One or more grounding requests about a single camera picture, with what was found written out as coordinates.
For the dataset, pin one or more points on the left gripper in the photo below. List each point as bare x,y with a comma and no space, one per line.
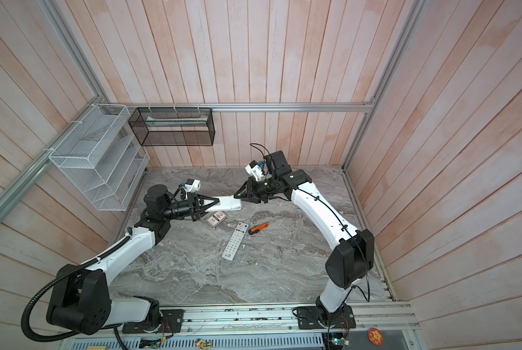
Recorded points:
194,206

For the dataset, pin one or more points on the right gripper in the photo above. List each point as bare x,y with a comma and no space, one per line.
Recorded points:
251,193

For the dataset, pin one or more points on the white air conditioner remote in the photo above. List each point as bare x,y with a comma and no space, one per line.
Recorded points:
228,203

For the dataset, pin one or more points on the orange black screwdriver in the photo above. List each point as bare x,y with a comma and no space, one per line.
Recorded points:
257,228

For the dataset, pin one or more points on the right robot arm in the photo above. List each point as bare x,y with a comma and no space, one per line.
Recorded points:
352,255

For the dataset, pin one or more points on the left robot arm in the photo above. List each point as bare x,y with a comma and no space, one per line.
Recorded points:
80,299

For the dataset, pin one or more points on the white TV remote control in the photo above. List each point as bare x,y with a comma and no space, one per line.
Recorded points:
235,241

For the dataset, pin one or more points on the playing card box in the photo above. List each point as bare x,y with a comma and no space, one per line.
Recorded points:
216,218

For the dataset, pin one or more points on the red round sticker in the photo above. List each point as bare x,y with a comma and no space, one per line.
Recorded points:
375,336

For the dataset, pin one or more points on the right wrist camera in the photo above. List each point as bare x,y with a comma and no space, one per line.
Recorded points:
256,170

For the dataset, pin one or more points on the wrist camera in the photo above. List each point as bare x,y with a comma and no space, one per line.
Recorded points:
256,170
191,185

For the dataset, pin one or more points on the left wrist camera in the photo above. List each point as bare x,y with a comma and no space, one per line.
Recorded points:
191,185

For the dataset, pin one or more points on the black wire mesh basket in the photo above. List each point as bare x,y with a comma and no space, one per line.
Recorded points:
173,126

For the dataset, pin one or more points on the aluminium mounting rail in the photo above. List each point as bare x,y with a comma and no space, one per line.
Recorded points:
287,318

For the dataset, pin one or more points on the white wire mesh shelf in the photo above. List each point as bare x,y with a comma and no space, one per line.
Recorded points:
102,163

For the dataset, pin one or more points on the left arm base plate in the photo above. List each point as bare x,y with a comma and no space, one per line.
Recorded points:
162,321

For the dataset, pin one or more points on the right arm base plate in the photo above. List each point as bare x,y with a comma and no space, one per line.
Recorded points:
322,317

